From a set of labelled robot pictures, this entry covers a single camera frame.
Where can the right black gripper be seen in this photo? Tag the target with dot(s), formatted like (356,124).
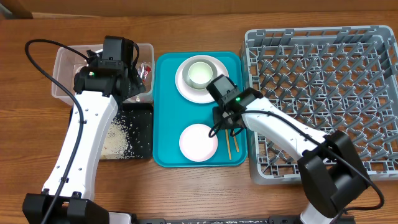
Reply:
(217,122)

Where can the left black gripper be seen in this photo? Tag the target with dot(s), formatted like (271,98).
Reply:
(137,84)

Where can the wooden chopstick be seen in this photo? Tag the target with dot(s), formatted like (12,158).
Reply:
(236,144)
(228,144)

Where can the red foil snack wrapper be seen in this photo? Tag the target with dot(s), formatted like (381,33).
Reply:
(144,71)

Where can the small white plate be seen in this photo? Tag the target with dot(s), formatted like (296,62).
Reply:
(195,143)

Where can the pile of rice grains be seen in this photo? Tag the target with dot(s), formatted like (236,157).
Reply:
(116,140)

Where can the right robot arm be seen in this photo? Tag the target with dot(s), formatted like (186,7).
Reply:
(331,172)

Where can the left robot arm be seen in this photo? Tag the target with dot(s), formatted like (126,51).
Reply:
(109,78)

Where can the clear plastic waste bin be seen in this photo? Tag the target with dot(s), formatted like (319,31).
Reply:
(67,64)

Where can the grey dishwasher rack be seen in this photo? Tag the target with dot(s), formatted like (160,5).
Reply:
(332,78)

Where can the large white plate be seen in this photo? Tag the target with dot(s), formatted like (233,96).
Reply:
(193,95)

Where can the teal serving tray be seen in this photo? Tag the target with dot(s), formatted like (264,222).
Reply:
(173,113)

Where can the white paper cup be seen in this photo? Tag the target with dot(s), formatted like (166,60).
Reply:
(199,75)

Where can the grey-rimmed white bowl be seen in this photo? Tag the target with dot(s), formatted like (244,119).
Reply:
(185,69)

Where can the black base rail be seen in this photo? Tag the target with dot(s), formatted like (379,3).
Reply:
(217,221)

